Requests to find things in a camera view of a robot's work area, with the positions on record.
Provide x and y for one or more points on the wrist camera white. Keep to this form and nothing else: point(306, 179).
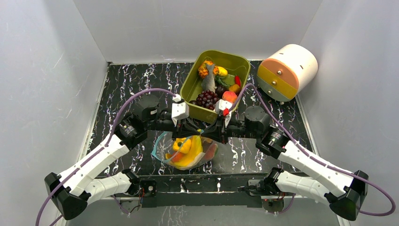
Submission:
point(222, 107)
point(180, 110)

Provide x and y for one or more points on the red chili toy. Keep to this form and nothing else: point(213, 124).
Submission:
point(177, 156)

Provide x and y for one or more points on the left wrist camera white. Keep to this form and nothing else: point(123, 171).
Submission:
point(180, 110)

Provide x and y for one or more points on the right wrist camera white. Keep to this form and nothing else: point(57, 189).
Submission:
point(222, 107)

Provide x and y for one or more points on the small orange fruit toy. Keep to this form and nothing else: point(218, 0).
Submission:
point(235, 88)

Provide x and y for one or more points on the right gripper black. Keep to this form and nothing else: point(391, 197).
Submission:
point(224, 128)

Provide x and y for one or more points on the yellow bell pepper toy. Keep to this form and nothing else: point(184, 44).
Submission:
point(182, 145)

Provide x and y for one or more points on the peach toy upper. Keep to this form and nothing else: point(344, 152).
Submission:
point(229, 96)

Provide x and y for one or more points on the green leafy vegetable toy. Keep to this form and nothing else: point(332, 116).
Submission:
point(227, 81)

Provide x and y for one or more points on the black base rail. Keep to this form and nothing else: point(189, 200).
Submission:
point(169, 190)

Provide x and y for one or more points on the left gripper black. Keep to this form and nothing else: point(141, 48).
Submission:
point(184, 128)

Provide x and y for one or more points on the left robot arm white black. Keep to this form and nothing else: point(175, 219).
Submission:
point(72, 190)

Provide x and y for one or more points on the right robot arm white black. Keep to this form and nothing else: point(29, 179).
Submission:
point(341, 190)

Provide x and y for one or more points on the grey fish toy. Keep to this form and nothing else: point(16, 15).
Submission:
point(208, 83)

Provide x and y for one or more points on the round pastel drawer cabinet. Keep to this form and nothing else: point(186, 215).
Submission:
point(286, 72)

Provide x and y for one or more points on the yellow banana toy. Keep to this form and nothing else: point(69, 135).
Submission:
point(191, 158)

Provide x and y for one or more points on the olive green plastic bin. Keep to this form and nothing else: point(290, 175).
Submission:
point(191, 88)

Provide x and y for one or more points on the watermelon slice toy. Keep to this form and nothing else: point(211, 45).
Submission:
point(211, 152)

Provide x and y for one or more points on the yellow lemon toy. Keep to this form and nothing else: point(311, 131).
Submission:
point(221, 72)

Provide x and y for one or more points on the clear zip top bag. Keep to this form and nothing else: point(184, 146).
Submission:
point(164, 144)

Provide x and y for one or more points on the purple grape bunch toy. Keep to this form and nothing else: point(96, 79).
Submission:
point(207, 99)

